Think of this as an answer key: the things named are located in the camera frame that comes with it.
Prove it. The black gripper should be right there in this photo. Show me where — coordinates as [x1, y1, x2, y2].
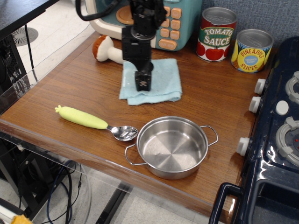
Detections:
[121, 26, 154, 91]

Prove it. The light blue cloth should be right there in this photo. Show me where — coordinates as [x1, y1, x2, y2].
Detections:
[119, 58, 183, 105]

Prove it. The plush mushroom toy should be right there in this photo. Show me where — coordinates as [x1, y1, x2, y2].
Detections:
[92, 35, 124, 64]

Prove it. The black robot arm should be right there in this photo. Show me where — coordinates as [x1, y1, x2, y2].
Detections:
[121, 0, 166, 91]

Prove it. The toy microwave teal cream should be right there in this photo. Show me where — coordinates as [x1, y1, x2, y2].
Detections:
[90, 0, 202, 51]

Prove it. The stainless steel pot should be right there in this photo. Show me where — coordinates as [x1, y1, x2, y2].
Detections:
[134, 116, 219, 180]

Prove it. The tomato sauce can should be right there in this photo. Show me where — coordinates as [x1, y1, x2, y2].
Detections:
[196, 7, 237, 62]

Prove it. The pineapple slices can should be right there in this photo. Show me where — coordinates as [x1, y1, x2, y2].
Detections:
[231, 29, 274, 73]

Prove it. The white stove knob middle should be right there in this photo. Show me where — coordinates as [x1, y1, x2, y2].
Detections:
[249, 97, 261, 113]

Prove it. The white stove knob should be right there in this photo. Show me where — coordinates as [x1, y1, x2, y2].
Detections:
[249, 97, 261, 113]
[236, 137, 250, 156]
[254, 78, 266, 95]

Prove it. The white stove knob top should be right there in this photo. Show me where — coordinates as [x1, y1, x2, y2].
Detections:
[254, 78, 266, 95]

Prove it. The white stove knob bottom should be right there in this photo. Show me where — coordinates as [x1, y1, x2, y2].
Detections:
[236, 137, 250, 156]

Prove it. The black desk left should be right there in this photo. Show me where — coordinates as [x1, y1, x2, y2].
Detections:
[0, 0, 58, 40]

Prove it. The clear acrylic table guard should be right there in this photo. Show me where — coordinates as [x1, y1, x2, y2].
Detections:
[0, 22, 134, 194]

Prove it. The dark blue toy stove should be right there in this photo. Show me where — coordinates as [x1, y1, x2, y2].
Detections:
[209, 37, 299, 224]

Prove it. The spoon with green handle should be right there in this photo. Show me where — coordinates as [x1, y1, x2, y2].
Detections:
[55, 105, 138, 141]

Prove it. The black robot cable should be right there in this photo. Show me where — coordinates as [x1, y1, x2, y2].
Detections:
[75, 0, 120, 22]

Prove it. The black floor cable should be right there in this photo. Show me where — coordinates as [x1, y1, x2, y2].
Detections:
[41, 162, 83, 224]

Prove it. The blue floor cable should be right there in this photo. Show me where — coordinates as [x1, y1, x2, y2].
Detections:
[46, 163, 73, 224]

